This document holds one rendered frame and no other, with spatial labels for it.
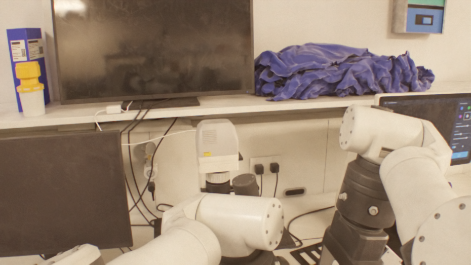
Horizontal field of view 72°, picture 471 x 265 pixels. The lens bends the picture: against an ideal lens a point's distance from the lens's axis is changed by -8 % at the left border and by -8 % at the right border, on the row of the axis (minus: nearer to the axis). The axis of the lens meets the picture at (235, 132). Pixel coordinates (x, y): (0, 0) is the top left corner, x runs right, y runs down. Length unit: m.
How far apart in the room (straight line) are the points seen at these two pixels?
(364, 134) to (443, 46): 1.69
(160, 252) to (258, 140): 1.23
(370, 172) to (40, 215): 0.88
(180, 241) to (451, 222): 0.24
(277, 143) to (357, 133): 1.12
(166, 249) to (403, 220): 0.23
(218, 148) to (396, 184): 0.57
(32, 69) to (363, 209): 1.10
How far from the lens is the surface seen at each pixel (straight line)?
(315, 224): 1.50
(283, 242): 1.01
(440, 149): 0.46
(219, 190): 0.94
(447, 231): 0.28
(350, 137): 0.47
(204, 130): 0.88
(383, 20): 1.87
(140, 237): 1.45
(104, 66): 1.30
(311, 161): 1.66
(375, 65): 1.47
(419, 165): 0.40
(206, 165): 0.90
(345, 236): 0.54
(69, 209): 1.06
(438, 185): 0.38
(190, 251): 0.36
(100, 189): 1.02
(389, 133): 0.48
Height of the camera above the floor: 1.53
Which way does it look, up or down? 17 degrees down
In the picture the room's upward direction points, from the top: 1 degrees counter-clockwise
